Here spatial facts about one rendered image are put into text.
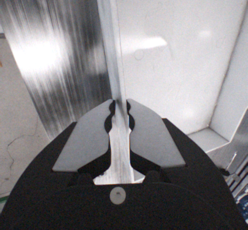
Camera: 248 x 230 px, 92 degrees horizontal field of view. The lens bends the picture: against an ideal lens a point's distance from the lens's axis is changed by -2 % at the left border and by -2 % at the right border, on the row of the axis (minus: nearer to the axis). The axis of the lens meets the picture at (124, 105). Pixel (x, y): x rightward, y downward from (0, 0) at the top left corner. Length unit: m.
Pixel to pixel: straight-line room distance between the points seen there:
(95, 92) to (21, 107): 1.04
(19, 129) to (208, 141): 1.25
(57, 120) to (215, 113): 0.28
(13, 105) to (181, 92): 1.12
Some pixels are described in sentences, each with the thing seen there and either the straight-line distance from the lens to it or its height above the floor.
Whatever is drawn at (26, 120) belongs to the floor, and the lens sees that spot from 1.23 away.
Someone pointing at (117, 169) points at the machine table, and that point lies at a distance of 0.27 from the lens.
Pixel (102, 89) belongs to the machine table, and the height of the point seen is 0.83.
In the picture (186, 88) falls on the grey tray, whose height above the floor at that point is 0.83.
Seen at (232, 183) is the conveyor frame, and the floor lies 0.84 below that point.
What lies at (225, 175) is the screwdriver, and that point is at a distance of 0.59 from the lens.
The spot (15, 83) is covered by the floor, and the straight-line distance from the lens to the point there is 1.11.
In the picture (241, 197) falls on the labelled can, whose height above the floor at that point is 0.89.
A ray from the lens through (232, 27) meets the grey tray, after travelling 0.25.
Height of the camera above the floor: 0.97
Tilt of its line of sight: 56 degrees down
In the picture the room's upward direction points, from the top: 146 degrees clockwise
